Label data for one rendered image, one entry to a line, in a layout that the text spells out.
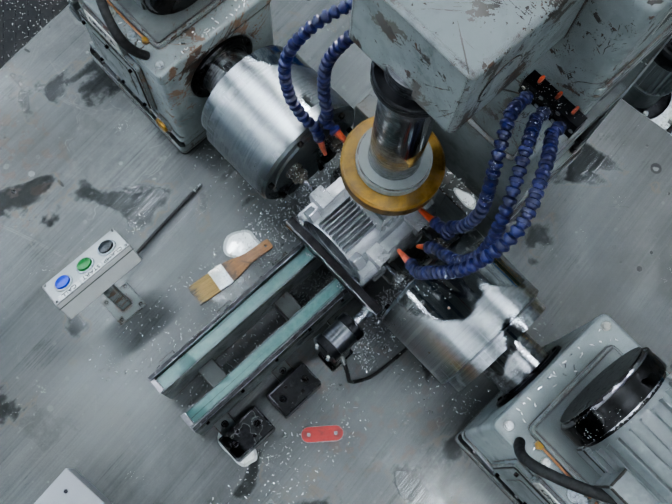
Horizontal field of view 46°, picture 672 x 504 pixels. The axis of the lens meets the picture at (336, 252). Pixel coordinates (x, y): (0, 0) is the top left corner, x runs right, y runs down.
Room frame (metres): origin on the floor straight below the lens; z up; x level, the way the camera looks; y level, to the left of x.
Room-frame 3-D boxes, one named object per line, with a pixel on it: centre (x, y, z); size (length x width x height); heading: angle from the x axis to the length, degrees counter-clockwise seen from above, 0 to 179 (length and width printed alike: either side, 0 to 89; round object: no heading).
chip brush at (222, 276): (0.42, 0.22, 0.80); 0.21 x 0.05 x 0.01; 134
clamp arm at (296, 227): (0.40, 0.00, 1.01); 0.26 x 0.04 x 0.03; 50
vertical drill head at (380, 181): (0.54, -0.08, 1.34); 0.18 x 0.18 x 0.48
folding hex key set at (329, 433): (0.09, -0.02, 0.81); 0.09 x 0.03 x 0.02; 101
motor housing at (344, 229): (0.50, -0.05, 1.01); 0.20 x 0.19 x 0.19; 140
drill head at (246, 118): (0.70, 0.18, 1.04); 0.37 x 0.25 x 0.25; 50
